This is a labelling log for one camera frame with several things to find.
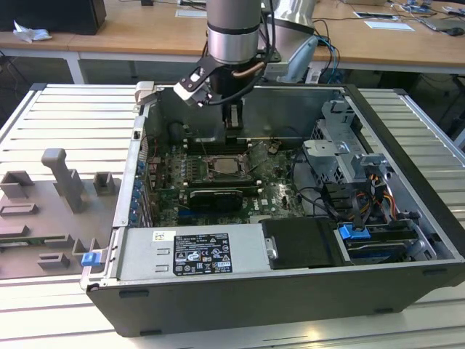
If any blue expansion slot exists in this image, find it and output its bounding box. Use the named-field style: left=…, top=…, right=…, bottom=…
left=177, top=206, right=204, bottom=223

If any grey laptop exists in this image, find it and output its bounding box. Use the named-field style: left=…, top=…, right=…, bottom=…
left=417, top=16, right=465, bottom=33

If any black open PC case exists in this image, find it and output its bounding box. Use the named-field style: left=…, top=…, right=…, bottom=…
left=80, top=80, right=465, bottom=337

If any black box on desk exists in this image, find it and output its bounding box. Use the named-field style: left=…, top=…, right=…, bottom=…
left=0, top=0, right=108, bottom=36

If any black flat disk wire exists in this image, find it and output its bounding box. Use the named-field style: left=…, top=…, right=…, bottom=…
left=323, top=181, right=366, bottom=233

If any orange yellow red wire bundle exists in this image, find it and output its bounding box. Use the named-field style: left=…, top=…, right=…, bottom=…
left=357, top=174, right=400, bottom=222

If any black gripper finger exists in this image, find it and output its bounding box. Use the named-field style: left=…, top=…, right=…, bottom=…
left=222, top=103, right=243, bottom=146

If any grey case latch handle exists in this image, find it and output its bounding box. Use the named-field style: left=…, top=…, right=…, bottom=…
left=134, top=80, right=158, bottom=106

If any white flat sheet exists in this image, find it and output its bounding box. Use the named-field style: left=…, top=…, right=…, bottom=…
left=364, top=20, right=416, bottom=33

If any hard disk in blue carrier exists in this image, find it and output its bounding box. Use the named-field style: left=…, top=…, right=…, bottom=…
left=336, top=223, right=419, bottom=265

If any blue cable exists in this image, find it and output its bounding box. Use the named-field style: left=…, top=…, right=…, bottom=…
left=315, top=32, right=341, bottom=84

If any black RAM slot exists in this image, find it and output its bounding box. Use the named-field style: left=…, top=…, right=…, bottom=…
left=185, top=143, right=252, bottom=154
left=185, top=175, right=263, bottom=187
left=185, top=181, right=263, bottom=193
left=185, top=137, right=252, bottom=147

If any silver power supply with label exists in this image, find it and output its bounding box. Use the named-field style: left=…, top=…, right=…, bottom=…
left=115, top=223, right=279, bottom=281

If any grey parts rack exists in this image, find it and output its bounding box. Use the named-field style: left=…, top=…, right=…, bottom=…
left=0, top=148, right=123, bottom=281

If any crumpled white paper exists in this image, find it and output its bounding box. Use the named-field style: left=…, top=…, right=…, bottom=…
left=12, top=20, right=52, bottom=44

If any black graphics card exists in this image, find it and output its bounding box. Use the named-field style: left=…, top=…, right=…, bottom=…
left=188, top=187, right=243, bottom=212

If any wooden desk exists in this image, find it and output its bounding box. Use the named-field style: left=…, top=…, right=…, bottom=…
left=68, top=0, right=465, bottom=84
left=0, top=0, right=121, bottom=87

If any pale blue teach pendant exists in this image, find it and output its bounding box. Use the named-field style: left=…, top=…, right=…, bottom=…
left=275, top=36, right=321, bottom=84

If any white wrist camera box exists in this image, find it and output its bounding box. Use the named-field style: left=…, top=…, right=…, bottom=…
left=172, top=67, right=214, bottom=108

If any CPU socket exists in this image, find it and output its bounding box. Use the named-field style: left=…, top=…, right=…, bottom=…
left=205, top=152, right=254, bottom=179

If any silver metal drive cage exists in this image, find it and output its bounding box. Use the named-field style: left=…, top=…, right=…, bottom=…
left=302, top=100, right=392, bottom=185

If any black looped cable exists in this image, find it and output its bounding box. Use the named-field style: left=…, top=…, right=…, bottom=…
left=290, top=148, right=339, bottom=219

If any black plastic shroud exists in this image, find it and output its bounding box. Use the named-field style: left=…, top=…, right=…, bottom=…
left=261, top=217, right=344, bottom=270

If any green motherboard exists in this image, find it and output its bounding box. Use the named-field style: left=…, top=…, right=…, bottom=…
left=145, top=140, right=302, bottom=226

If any metal socket cover frame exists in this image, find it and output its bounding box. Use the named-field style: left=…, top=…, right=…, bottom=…
left=246, top=142, right=272, bottom=172

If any copper coloured curved hose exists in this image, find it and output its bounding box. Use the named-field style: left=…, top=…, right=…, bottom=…
left=232, top=61, right=267, bottom=79

